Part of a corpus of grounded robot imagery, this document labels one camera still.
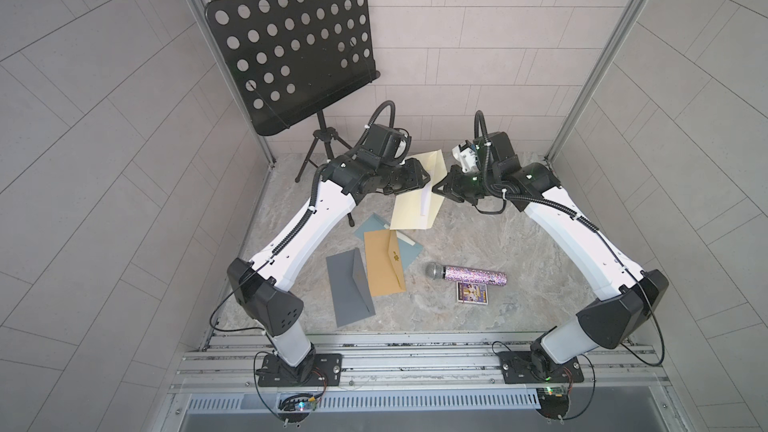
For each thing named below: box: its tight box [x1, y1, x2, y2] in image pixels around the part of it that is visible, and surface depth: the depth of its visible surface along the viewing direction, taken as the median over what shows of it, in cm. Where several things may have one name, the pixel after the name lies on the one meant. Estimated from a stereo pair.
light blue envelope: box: [354, 213, 424, 271], surface depth 95 cm
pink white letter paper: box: [420, 183, 431, 216], surface depth 72 cm
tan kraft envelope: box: [364, 229, 406, 297], surface depth 90 cm
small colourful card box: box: [456, 281, 489, 305], surface depth 84 cm
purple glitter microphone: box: [425, 262, 508, 287], surface depth 86 cm
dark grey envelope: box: [326, 247, 376, 328], surface depth 85 cm
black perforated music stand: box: [205, 0, 381, 227], surface depth 65 cm
